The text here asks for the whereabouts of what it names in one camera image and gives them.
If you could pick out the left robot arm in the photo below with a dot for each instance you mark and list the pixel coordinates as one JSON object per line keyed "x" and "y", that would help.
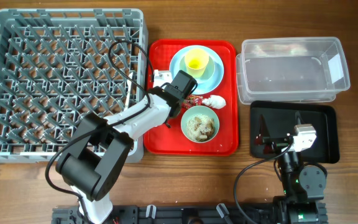
{"x": 93, "y": 158}

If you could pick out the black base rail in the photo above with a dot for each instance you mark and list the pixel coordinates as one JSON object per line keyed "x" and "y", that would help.
{"x": 221, "y": 213}

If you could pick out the white napkin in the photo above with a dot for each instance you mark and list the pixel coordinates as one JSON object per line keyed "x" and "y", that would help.
{"x": 214, "y": 101}

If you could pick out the grey dishwasher rack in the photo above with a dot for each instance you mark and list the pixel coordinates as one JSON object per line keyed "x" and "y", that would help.
{"x": 57, "y": 66}

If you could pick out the rice and food scraps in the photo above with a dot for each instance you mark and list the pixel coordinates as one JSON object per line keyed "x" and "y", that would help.
{"x": 200, "y": 128}

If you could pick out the small green bowl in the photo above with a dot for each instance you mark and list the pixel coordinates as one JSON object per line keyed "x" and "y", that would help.
{"x": 207, "y": 74}

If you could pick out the yellow plastic cup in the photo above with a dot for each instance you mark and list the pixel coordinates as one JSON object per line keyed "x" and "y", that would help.
{"x": 196, "y": 61}

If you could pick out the light blue plate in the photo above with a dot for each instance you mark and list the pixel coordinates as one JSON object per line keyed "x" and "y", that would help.
{"x": 202, "y": 88}

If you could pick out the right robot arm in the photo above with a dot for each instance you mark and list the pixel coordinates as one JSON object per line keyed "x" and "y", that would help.
{"x": 303, "y": 182}

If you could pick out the clear plastic bin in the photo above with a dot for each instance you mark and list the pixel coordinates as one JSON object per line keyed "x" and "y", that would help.
{"x": 292, "y": 69}

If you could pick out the red plastic tray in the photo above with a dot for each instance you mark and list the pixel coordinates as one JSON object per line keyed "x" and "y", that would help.
{"x": 164, "y": 140}

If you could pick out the red snack wrapper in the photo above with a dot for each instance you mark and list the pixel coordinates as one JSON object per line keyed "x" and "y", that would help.
{"x": 192, "y": 100}

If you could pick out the black tray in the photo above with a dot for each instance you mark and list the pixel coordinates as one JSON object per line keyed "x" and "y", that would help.
{"x": 280, "y": 120}

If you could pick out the white plastic fork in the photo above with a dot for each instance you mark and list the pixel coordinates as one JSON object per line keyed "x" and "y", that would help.
{"x": 129, "y": 89}

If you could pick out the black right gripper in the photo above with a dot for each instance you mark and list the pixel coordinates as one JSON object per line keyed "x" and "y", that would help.
{"x": 277, "y": 144}

